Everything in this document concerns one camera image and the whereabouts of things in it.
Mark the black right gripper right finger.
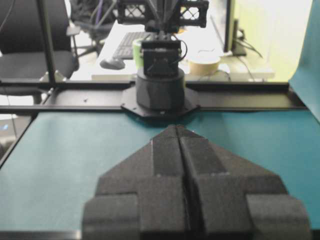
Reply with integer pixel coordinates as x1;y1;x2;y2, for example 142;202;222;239
176;125;312;240

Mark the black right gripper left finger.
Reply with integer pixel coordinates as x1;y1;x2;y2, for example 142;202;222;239
82;125;189;240

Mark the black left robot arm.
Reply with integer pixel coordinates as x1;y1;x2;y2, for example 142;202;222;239
116;0;209;111

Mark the grey computer mouse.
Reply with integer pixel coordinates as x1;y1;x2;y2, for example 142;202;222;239
99;58;126;70

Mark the green tape roll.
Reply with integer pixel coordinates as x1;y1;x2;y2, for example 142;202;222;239
132;38;144;69

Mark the brown tape roll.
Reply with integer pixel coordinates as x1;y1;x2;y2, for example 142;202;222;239
188;56;221;76

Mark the black computer keyboard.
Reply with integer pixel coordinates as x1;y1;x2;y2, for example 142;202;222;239
112;31;150;60

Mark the white desk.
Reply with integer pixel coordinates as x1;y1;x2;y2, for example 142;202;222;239
91;22;275;82

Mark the black office chair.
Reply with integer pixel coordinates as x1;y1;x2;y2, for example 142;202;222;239
0;0;81;103

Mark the black aluminium frame rail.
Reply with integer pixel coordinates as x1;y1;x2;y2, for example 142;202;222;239
0;80;306;119

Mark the black vertical frame post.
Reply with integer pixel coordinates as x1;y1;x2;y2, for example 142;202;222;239
36;0;56;86

